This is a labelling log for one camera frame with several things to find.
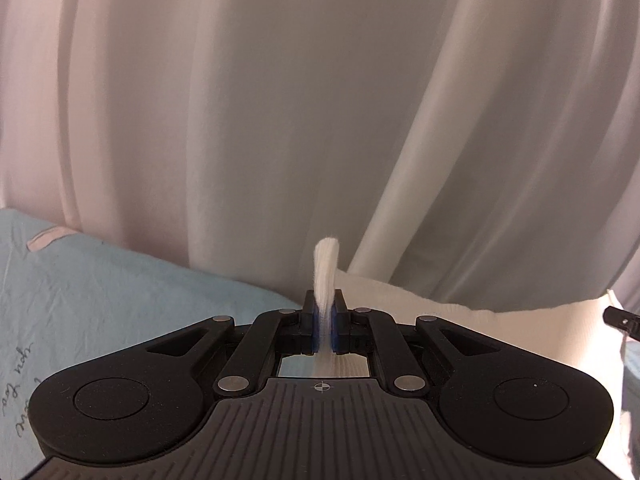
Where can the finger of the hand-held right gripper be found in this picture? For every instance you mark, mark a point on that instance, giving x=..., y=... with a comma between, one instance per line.
x=624, y=321

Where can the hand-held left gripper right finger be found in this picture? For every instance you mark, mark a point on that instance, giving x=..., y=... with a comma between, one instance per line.
x=335, y=332

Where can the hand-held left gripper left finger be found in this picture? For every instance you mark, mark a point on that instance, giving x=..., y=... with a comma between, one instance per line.
x=316, y=332

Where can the light blue printed bed sheet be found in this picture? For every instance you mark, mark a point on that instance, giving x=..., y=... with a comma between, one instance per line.
x=125, y=300

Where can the white curtain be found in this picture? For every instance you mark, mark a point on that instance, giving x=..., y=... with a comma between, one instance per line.
x=250, y=110

